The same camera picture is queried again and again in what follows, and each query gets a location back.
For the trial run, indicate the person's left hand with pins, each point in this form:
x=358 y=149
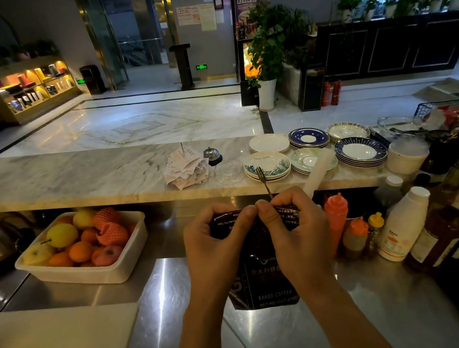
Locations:
x=211 y=256

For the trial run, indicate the person's right hand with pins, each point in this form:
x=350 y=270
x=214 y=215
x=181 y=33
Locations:
x=305 y=246

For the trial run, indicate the person's left thumb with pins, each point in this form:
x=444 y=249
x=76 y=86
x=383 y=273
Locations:
x=243 y=223

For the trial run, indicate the person's right thumb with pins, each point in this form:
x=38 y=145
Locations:
x=267 y=217

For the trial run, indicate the black coffee bean bag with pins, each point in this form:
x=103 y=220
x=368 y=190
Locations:
x=261 y=274

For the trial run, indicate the person's right forearm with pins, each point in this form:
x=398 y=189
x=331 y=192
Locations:
x=351 y=325

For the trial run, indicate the metal fork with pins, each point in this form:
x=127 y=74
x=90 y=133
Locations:
x=263 y=179

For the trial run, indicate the leaf print plate stack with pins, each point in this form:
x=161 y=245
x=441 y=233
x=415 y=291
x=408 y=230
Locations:
x=271 y=163

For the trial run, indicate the clear glass dish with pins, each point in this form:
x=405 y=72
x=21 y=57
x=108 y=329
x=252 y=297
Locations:
x=229 y=169

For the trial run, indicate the tall orange squeeze bottle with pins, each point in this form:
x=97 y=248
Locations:
x=337 y=216

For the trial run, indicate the pale green plate stack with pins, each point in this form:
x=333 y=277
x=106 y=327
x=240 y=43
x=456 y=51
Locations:
x=307 y=160

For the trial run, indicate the silver call bell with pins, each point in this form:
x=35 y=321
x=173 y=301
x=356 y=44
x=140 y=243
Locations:
x=212 y=155

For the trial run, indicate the plain white plate stack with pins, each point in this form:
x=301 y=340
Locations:
x=268 y=143

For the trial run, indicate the receipts on metal spike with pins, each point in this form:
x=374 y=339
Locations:
x=185 y=167

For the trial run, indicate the blue rimmed plate stack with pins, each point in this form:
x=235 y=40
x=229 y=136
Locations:
x=309 y=138

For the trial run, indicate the small orange squeeze bottle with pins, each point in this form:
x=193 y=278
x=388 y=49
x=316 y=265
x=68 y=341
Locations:
x=355 y=237

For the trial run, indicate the yellow capped bottle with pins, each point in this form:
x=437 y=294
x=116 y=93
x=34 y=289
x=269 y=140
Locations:
x=375 y=229

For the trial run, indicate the blue striped plate stack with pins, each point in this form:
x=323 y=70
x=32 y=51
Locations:
x=360 y=152

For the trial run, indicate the gold patterned plate stack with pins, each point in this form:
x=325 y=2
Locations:
x=348 y=131

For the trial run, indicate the white plant pot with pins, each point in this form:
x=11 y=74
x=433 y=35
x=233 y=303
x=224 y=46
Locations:
x=267 y=95

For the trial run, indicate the clear bottle with white cap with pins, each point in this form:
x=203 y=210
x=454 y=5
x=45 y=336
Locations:
x=389 y=193

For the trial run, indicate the fruit in orange foam net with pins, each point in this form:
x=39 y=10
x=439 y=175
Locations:
x=107 y=216
x=113 y=234

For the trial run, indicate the white plastic bottle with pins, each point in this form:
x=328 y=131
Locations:
x=403 y=227

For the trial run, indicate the red fire extinguisher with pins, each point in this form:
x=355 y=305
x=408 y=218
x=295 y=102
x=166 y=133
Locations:
x=335 y=92
x=325 y=94

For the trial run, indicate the black square bin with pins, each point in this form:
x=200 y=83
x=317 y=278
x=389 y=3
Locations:
x=311 y=88

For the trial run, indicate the red apple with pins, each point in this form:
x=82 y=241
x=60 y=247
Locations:
x=107 y=255

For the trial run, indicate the white round container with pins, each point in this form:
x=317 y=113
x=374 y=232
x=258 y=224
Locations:
x=405 y=156

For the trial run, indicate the white plastic fruit tub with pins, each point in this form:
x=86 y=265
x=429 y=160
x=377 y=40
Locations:
x=98 y=275

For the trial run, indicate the orange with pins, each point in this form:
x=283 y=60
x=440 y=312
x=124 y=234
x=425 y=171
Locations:
x=59 y=260
x=88 y=236
x=80 y=251
x=64 y=220

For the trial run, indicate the yellow apple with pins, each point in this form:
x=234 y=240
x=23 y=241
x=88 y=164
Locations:
x=83 y=218
x=62 y=235

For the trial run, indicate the green exit sign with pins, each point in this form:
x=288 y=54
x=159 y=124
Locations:
x=201 y=67
x=80 y=81

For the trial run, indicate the clear glass bowl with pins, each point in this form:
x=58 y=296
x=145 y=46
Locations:
x=398 y=123

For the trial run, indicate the large green potted plant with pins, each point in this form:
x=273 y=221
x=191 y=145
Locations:
x=266 y=45

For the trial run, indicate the brown syrup bottle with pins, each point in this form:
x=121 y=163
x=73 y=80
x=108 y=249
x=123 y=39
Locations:
x=440 y=234

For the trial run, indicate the black trash bin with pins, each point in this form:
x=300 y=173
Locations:
x=93 y=79

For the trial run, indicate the pale green apple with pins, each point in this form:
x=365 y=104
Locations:
x=37 y=254

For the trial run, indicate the black long cabinet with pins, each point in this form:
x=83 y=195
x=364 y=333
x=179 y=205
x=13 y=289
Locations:
x=395 y=46

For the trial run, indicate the purple advertising banner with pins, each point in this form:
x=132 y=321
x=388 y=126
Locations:
x=246 y=1

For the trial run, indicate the glass entrance door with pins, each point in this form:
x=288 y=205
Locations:
x=126 y=28

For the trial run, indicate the lit wooden display shelf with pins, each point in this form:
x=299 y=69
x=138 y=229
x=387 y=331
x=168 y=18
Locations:
x=28 y=92

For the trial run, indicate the black pedestal stand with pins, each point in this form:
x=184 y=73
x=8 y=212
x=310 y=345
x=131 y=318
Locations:
x=183 y=66

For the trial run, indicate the paper notices on wall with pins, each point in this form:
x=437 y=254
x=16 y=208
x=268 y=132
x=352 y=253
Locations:
x=197 y=17

